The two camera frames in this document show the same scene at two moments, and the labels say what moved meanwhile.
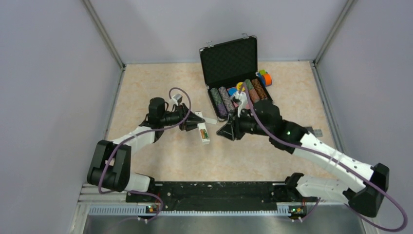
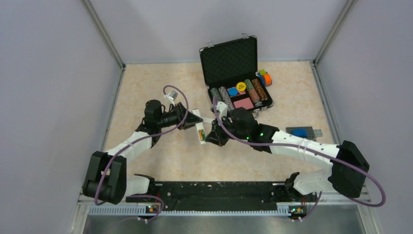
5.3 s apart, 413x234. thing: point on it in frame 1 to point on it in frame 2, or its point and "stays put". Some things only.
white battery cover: x=211 y=121 stays put
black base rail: x=220 y=196 stays put
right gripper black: x=227 y=130 to x=216 y=135
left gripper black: x=183 y=111 stays put
